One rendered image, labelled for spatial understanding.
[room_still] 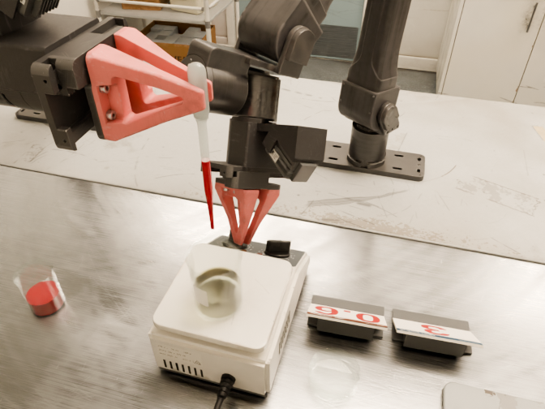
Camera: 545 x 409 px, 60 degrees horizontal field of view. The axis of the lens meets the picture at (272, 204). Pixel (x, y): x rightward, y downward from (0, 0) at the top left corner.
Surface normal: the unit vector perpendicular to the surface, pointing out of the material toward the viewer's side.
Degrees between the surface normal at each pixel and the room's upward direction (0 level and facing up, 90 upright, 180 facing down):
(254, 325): 0
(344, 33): 90
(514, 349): 0
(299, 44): 90
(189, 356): 90
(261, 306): 0
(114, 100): 90
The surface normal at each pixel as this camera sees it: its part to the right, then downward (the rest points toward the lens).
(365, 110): -0.74, 0.33
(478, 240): 0.00, -0.77
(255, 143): 0.63, 0.17
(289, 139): -0.77, 0.01
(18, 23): 0.96, 0.17
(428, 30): -0.26, 0.62
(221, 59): 0.67, 0.48
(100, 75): 0.10, 0.63
